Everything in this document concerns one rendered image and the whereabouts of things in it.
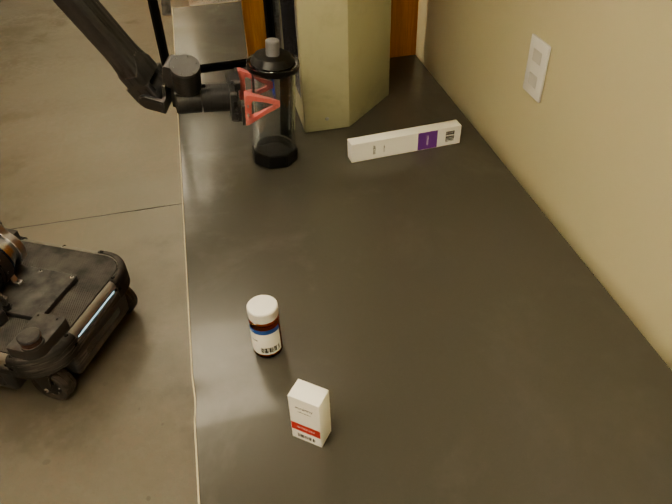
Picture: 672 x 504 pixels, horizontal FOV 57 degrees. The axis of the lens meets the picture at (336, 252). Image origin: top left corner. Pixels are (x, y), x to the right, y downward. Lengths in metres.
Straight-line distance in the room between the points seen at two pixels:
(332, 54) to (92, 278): 1.27
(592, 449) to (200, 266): 0.70
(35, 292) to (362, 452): 1.64
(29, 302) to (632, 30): 1.91
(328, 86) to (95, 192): 1.95
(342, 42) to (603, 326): 0.81
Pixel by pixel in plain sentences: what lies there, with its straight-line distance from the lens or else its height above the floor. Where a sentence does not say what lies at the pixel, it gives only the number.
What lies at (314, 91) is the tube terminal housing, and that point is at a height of 1.04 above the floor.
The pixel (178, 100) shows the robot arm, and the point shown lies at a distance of 1.30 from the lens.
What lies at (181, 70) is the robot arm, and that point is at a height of 1.19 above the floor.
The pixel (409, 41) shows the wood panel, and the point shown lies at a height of 0.98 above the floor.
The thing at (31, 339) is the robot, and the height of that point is 0.32.
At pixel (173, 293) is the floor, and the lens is 2.52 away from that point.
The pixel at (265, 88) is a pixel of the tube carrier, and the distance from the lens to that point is 1.29.
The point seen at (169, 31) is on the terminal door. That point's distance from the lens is 1.70.
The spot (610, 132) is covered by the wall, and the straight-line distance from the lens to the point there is 1.13.
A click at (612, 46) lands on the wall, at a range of 1.12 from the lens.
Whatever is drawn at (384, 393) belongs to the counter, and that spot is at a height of 0.94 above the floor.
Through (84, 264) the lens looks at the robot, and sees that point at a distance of 2.39.
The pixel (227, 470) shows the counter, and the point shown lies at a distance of 0.87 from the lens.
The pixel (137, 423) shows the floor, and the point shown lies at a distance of 2.14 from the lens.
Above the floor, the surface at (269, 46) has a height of 1.21.
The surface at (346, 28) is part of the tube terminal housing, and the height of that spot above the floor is 1.18.
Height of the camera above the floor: 1.68
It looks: 40 degrees down
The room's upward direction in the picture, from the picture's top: 2 degrees counter-clockwise
